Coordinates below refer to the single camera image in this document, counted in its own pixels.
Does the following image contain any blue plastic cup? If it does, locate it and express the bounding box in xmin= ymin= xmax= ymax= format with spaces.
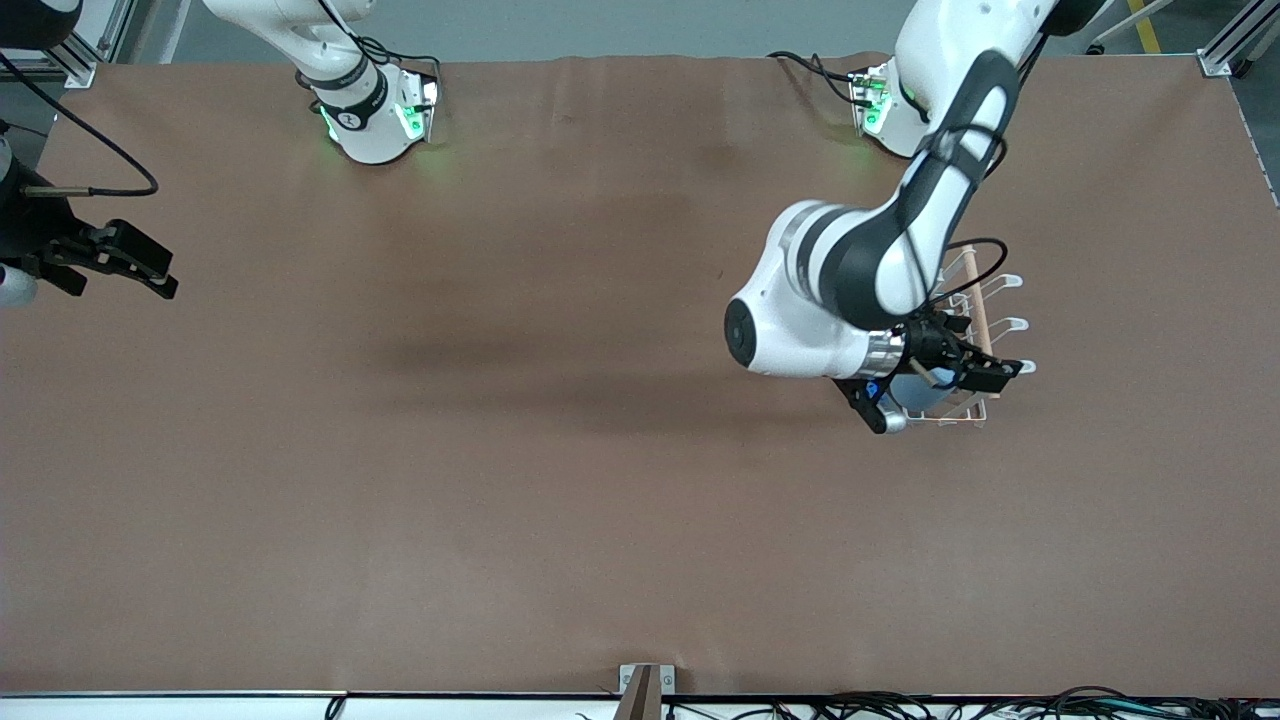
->
xmin=888 ymin=368 xmax=961 ymax=412

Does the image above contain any white tube leg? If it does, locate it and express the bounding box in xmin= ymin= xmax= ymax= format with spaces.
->
xmin=1090 ymin=0 xmax=1176 ymax=53

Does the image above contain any brown table cover sheet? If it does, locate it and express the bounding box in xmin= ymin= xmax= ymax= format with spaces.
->
xmin=0 ymin=52 xmax=1280 ymax=698

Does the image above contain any white wire cup holder rack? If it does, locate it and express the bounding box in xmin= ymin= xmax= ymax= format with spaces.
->
xmin=890 ymin=242 xmax=1038 ymax=428

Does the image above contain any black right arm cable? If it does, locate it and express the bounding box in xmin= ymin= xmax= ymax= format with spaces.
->
xmin=0 ymin=50 xmax=160 ymax=198

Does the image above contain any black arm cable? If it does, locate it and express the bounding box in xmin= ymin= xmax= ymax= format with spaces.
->
xmin=0 ymin=50 xmax=160 ymax=198
xmin=900 ymin=120 xmax=1010 ymax=311

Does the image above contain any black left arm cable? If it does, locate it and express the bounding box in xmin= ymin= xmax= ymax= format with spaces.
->
xmin=900 ymin=120 xmax=1010 ymax=311

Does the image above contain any aluminium frame post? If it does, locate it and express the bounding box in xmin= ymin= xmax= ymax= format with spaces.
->
xmin=40 ymin=0 xmax=136 ymax=89
xmin=1198 ymin=0 xmax=1280 ymax=77

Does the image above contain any black left base cable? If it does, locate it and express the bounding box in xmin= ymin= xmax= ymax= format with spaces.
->
xmin=768 ymin=50 xmax=866 ymax=106

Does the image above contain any black base cable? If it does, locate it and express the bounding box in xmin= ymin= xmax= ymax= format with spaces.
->
xmin=295 ymin=0 xmax=443 ymax=96
xmin=768 ymin=50 xmax=866 ymax=106

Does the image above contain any black right base cable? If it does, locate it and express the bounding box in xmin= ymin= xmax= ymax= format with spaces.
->
xmin=295 ymin=0 xmax=443 ymax=96

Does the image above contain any black cable bundle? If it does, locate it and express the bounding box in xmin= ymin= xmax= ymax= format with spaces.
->
xmin=665 ymin=688 xmax=1280 ymax=720

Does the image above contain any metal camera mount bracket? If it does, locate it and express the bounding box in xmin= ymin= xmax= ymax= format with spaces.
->
xmin=619 ymin=664 xmax=676 ymax=720

